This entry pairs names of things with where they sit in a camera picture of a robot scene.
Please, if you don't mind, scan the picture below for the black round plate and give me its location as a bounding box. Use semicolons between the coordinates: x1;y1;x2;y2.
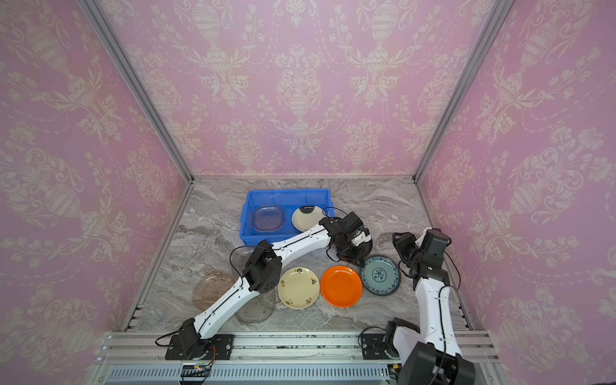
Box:
340;241;373;267

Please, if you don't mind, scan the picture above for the cream plate with black patch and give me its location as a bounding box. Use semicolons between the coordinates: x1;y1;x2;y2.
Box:
291;205;325;232

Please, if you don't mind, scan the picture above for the blue floral patterned plate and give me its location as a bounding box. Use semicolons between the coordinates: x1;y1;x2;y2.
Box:
360;255;401;296

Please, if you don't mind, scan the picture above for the clear glass plate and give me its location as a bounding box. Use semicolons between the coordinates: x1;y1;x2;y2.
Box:
251;205;286;233

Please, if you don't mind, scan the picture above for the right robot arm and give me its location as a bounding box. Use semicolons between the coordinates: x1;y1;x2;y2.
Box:
383;227;476;384

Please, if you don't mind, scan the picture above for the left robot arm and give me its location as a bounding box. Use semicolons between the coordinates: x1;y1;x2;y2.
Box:
155;212;373;360

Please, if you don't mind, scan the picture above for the orange round plate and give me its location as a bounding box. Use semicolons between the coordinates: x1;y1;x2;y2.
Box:
320;266;364;308

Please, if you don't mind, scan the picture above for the cream plate with flowers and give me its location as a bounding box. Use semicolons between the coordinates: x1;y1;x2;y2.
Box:
278;267;320;310

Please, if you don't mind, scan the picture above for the grey glass plate upper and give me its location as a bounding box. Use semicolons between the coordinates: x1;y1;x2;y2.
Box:
229;245;255;278

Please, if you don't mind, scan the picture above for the grey glass plate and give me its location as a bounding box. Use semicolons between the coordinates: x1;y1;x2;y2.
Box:
235;290;278;323
229;245;255;278

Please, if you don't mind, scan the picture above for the grey glass plate lower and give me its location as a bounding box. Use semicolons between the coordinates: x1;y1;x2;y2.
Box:
235;290;278;323

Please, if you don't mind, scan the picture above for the brown glass plate lower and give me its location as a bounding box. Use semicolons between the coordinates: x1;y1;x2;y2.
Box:
191;270;236;311

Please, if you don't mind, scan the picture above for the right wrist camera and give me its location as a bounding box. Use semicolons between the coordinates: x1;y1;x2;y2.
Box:
415;227;431;249

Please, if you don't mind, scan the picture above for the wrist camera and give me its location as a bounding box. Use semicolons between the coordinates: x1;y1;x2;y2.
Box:
415;227;431;249
352;228;372;246

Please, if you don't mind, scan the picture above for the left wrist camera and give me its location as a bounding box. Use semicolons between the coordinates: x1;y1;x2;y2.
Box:
352;228;372;246

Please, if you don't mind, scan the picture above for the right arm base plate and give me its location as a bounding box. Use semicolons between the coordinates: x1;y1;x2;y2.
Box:
359;332;399;360

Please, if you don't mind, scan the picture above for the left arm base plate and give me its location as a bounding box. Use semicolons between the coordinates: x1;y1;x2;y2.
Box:
165;335;234;362

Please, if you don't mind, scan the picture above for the aluminium front rail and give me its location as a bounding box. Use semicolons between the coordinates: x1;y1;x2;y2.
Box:
88;328;498;384

